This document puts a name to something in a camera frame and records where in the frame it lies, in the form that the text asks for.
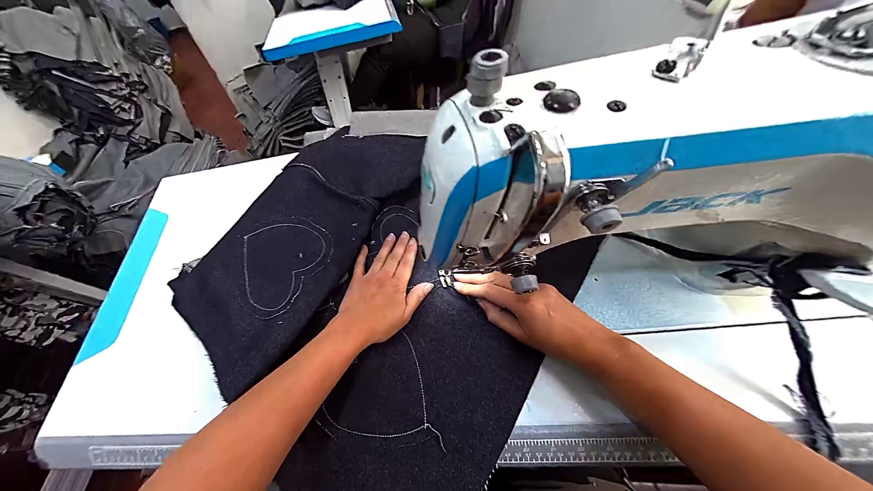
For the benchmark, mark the grey metal bar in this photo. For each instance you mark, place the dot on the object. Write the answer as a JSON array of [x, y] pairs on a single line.
[[51, 281]]

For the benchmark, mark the white blue sewing machine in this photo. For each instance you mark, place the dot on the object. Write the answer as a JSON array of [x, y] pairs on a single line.
[[689, 129]]

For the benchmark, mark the dark navy fabric with stitching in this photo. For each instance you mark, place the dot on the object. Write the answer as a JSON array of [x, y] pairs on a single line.
[[450, 382]]

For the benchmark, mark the person's right fingers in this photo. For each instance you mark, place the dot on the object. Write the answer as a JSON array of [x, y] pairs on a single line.
[[485, 289]]

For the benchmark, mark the person's left hand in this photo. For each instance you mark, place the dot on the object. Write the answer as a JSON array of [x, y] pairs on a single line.
[[376, 300]]

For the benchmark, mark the person's right forearm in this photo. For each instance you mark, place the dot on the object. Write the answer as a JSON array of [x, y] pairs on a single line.
[[709, 416]]

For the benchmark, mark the person's left index finger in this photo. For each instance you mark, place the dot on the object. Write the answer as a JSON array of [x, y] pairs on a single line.
[[407, 257]]

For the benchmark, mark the stack of dark grey fabric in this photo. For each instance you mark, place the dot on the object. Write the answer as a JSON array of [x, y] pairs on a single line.
[[283, 106]]

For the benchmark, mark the white sewing table, blue corner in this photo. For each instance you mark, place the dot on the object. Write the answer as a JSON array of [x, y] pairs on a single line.
[[143, 402]]

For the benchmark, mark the person's left little finger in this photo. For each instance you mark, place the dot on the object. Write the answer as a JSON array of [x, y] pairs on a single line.
[[361, 261]]

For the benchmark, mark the black frayed fabric strip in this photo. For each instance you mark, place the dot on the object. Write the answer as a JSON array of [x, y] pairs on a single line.
[[794, 327]]

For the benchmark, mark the person's right thumb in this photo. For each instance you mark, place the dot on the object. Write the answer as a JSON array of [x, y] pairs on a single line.
[[500, 318]]

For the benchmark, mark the pile of grey fabric pieces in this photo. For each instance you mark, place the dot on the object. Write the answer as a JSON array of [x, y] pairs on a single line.
[[116, 129]]

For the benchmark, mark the person's left forearm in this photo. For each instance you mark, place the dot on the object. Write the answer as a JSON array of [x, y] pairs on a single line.
[[262, 416]]

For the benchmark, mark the person's left thumb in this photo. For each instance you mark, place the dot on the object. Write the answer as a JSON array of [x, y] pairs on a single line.
[[419, 297]]

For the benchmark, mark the person's right hand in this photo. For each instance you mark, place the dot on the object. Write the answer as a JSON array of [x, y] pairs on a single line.
[[535, 310]]

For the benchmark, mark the white table with blue edge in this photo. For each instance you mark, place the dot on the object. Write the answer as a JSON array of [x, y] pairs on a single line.
[[331, 31]]

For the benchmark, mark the person's left middle finger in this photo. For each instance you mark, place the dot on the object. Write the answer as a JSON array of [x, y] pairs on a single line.
[[395, 254]]

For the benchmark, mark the pile of patterned fabric scraps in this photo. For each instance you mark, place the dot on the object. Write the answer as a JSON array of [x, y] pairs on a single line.
[[44, 317]]

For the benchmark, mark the person's left ring finger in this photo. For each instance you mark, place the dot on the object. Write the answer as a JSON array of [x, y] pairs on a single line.
[[383, 256]]

